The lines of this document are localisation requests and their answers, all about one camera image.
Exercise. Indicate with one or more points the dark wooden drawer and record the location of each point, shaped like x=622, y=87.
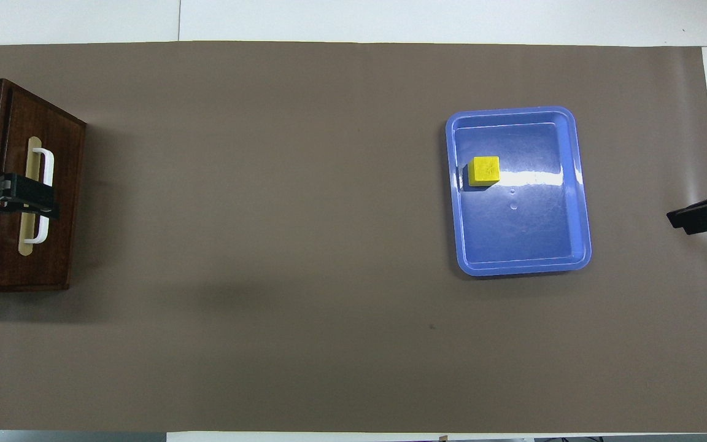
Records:
x=59, y=258

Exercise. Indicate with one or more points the blue plastic tray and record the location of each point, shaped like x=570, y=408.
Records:
x=525, y=233

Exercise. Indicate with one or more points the yellow block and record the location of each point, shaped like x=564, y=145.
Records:
x=483, y=170

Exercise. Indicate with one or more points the brown table mat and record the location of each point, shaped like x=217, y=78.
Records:
x=298, y=245

